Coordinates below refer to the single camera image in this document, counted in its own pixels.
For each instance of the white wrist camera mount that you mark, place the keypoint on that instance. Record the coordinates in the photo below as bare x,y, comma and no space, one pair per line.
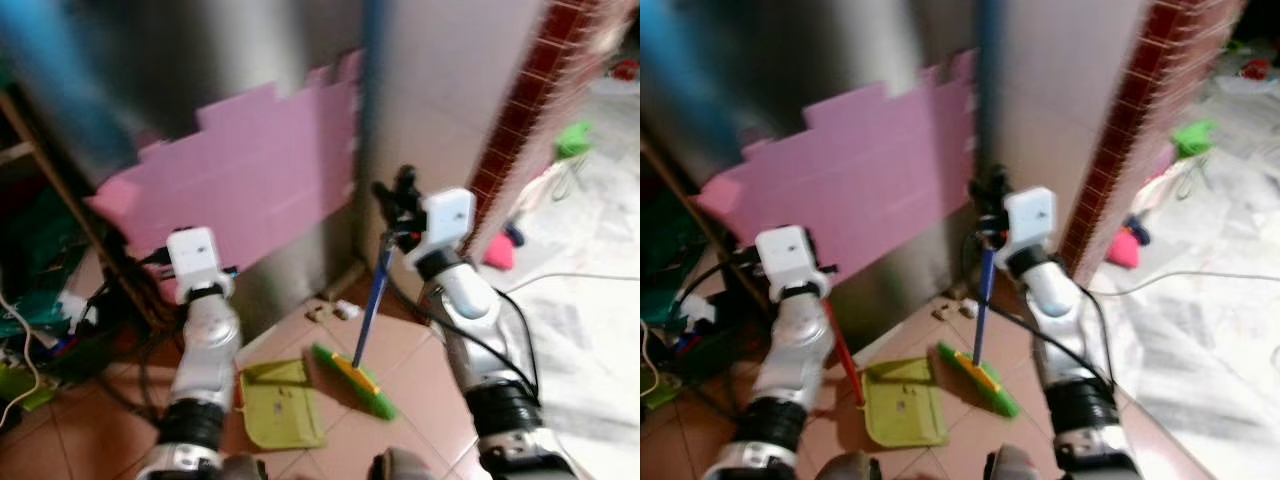
785,255
1030,220
447,222
192,258

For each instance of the blue vertical pipe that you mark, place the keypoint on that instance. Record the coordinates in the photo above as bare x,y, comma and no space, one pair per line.
990,80
374,80

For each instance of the grey robot right foot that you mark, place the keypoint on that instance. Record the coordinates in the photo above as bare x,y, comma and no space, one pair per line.
1012,465
400,466

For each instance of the silver steel refrigerator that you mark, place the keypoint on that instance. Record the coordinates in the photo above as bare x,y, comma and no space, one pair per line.
850,50
230,50

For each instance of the grey robot left foot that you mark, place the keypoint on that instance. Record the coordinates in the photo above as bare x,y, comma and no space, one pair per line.
245,468
842,468

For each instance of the small pale floor scrap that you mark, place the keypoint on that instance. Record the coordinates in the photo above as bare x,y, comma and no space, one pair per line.
347,310
968,307
318,314

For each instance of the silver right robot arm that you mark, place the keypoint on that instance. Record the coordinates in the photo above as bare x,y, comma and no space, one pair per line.
1050,290
468,295

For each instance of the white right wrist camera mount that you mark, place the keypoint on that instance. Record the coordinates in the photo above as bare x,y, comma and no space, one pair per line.
447,222
1030,220

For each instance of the grey robot foot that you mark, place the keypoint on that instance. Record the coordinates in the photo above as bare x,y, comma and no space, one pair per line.
400,466
842,468
1012,465
245,468

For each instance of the green plastic toy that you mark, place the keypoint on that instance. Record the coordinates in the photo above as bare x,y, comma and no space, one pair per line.
573,140
1193,138

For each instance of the pink foam sheet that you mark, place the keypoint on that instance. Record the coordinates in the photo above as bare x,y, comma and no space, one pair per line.
870,170
250,170

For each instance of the pink and blue soft item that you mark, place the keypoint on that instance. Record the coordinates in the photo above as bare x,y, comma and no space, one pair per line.
498,253
1125,250

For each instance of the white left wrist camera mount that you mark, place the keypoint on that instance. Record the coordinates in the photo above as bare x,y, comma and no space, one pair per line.
192,258
785,255

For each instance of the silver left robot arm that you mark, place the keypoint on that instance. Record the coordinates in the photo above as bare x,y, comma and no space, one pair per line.
210,350
805,345

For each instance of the metal shelf rack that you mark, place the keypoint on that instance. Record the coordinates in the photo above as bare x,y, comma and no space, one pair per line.
60,185
690,215

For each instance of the small red item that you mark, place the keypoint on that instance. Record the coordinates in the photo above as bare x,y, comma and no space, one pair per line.
625,70
1255,70

